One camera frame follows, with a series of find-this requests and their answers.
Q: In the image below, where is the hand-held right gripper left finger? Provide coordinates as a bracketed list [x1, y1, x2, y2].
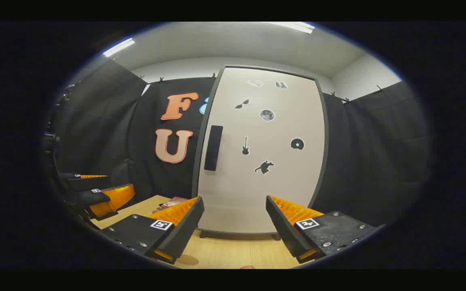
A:
[100, 196, 205, 265]

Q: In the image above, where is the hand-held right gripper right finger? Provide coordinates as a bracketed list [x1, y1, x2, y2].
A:
[266, 195, 386, 263]

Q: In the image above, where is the grey cabinet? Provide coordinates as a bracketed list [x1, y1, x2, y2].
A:
[192, 65, 330, 241]

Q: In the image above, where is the white cabinet door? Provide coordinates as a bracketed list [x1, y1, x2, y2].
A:
[197, 67, 326, 234]

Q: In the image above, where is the black cabinet door handle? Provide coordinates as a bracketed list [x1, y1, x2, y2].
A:
[204, 125, 223, 171]

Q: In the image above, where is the reddish brown book stack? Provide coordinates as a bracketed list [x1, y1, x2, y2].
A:
[152, 197, 189, 214]

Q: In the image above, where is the black backdrop cloth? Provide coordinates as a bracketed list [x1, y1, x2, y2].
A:
[43, 59, 432, 243]

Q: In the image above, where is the ceiling light tube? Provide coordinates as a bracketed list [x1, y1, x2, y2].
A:
[103, 38, 136, 57]

